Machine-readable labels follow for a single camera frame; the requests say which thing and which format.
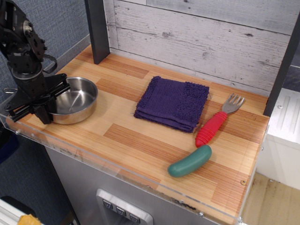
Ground clear acrylic guard rail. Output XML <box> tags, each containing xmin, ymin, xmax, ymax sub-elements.
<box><xmin>0</xmin><ymin>35</ymin><xmax>270</xmax><ymax>225</ymax></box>

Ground stainless steel pot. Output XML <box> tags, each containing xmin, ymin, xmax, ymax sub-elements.
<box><xmin>3</xmin><ymin>76</ymin><xmax>98</xmax><ymax>125</ymax></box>

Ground dark grey right post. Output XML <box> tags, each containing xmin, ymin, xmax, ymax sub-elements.
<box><xmin>263</xmin><ymin>14</ymin><xmax>300</xmax><ymax>117</ymax></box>

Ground silver dispenser button panel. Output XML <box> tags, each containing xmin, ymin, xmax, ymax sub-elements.
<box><xmin>96</xmin><ymin>188</ymin><xmax>154</xmax><ymax>225</ymax></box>

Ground green toy cucumber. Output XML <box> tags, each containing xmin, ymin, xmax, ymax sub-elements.
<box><xmin>167</xmin><ymin>145</ymin><xmax>212</xmax><ymax>178</ymax></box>

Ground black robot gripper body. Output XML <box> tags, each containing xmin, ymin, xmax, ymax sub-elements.
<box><xmin>4</xmin><ymin>71</ymin><xmax>70</xmax><ymax>122</ymax></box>

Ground dark grey post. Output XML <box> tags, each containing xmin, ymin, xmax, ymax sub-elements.
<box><xmin>84</xmin><ymin>0</ymin><xmax>110</xmax><ymax>64</ymax></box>
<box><xmin>263</xmin><ymin>14</ymin><xmax>300</xmax><ymax>117</ymax></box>

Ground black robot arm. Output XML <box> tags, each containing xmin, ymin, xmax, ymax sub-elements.
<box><xmin>0</xmin><ymin>0</ymin><xmax>70</xmax><ymax>124</ymax></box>

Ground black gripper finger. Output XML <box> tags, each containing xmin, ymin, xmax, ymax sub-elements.
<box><xmin>33</xmin><ymin>105</ymin><xmax>51</xmax><ymax>124</ymax></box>

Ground purple folded cloth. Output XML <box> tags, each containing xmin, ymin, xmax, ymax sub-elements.
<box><xmin>134</xmin><ymin>76</ymin><xmax>209</xmax><ymax>133</ymax></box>

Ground white cabinet on right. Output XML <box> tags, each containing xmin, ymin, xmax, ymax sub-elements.
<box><xmin>256</xmin><ymin>88</ymin><xmax>300</xmax><ymax>189</ymax></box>

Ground dark grey left post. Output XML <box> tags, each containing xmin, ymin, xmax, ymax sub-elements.
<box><xmin>84</xmin><ymin>0</ymin><xmax>110</xmax><ymax>64</ymax></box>

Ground silver toy fridge cabinet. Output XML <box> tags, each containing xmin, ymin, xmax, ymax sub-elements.
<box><xmin>45</xmin><ymin>146</ymin><xmax>225</xmax><ymax>225</ymax></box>

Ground red handled metal fork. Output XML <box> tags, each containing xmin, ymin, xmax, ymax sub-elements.
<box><xmin>195</xmin><ymin>93</ymin><xmax>245</xmax><ymax>148</ymax></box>

